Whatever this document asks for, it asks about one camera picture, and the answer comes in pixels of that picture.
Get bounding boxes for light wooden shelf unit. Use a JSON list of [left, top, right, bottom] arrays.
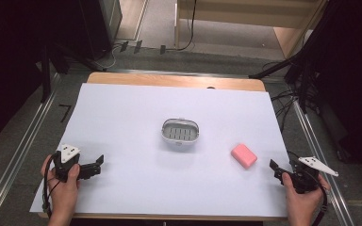
[[173, 0, 329, 59]]

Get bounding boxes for wooden table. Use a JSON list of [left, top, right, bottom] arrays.
[[37, 72, 289, 222]]

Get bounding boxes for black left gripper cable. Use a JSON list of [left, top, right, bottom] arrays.
[[41, 152, 61, 218]]

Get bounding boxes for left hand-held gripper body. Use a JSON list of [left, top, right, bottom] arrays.
[[53, 143, 91, 184]]

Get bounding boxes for pink soap bar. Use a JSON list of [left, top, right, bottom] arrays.
[[230, 142, 259, 170]]

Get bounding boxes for black metal stand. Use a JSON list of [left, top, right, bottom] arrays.
[[39, 43, 107, 104]]

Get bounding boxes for person's left hand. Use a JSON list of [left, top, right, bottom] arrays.
[[40, 153, 81, 218]]

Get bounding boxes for metal floor rail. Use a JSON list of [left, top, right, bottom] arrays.
[[290, 95, 356, 226], [0, 73, 62, 226]]

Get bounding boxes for white floor cable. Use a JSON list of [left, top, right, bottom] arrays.
[[92, 42, 123, 71]]

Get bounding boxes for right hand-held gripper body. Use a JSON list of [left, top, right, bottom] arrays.
[[287, 155, 339, 194]]

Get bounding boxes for bundle of black floor cables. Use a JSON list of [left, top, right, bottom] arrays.
[[262, 60, 320, 135]]

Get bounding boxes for white paper sheet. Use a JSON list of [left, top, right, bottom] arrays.
[[29, 82, 292, 218]]

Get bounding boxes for person's right hand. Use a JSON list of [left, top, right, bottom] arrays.
[[281, 171, 332, 220]]

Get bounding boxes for black hanging cable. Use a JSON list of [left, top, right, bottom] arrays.
[[165, 0, 198, 53]]

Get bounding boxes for metal soap dish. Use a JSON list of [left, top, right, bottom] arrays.
[[160, 117, 201, 147]]

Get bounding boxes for black tripod stand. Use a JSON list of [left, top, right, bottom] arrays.
[[248, 0, 353, 115]]

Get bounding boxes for black cabinet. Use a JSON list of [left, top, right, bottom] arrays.
[[76, 0, 123, 61]]

